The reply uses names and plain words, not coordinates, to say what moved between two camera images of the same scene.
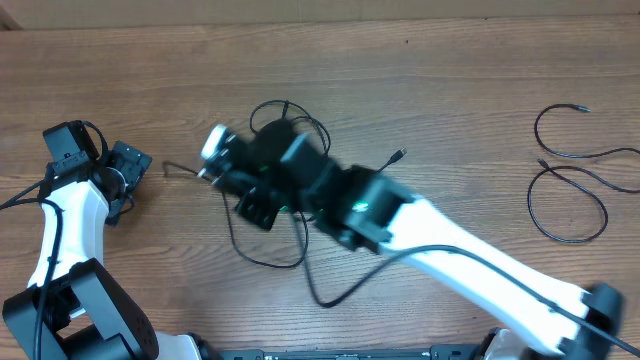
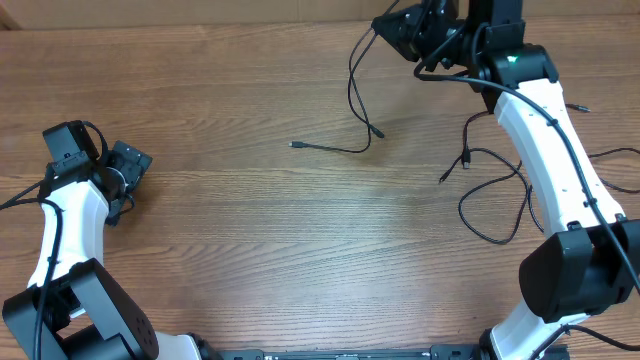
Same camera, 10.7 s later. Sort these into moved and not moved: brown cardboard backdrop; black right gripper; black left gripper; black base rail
Moved: black right gripper
Not moved: black base rail; black left gripper; brown cardboard backdrop
